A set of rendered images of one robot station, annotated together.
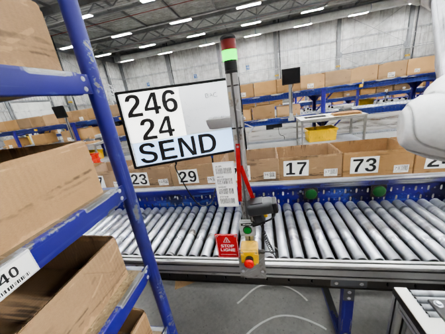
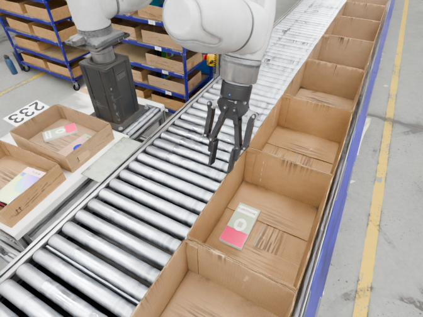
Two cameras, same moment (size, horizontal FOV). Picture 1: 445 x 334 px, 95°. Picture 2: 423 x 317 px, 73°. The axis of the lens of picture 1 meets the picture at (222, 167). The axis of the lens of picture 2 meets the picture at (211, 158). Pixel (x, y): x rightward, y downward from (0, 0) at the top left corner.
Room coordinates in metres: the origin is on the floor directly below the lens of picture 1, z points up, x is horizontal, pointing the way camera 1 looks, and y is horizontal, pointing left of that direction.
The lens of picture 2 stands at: (1.20, -1.89, 1.69)
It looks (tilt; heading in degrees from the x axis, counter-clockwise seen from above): 43 degrees down; 106
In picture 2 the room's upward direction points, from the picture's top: straight up
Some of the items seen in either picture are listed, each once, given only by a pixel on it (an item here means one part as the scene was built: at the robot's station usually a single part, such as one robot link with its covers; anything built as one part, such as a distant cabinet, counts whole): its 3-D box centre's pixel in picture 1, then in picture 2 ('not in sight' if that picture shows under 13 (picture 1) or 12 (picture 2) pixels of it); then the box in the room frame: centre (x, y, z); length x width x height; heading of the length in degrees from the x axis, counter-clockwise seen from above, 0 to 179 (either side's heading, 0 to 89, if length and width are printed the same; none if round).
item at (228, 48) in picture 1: (228, 50); not in sight; (0.76, -0.08, 1.62); 0.05 x 0.05 x 0.06
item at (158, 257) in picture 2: not in sight; (126, 239); (0.74, -1.42, 0.72); 0.52 x 0.05 x 0.05; 167
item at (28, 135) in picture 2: not in sight; (63, 135); (0.20, -1.01, 0.80); 0.38 x 0.28 x 0.10; 168
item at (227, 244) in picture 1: (234, 246); not in sight; (0.75, 0.00, 0.85); 0.16 x 0.01 x 0.13; 77
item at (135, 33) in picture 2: not in sight; (128, 24); (-0.26, 0.53, 0.79); 0.40 x 0.30 x 0.10; 169
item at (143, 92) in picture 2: not in sight; (138, 84); (-0.27, 0.53, 0.19); 0.40 x 0.30 x 0.10; 166
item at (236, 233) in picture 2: not in sight; (240, 225); (1.15, -1.35, 0.89); 0.16 x 0.07 x 0.02; 78
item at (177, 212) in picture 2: not in sight; (157, 203); (0.78, -1.23, 0.72); 0.52 x 0.05 x 0.05; 167
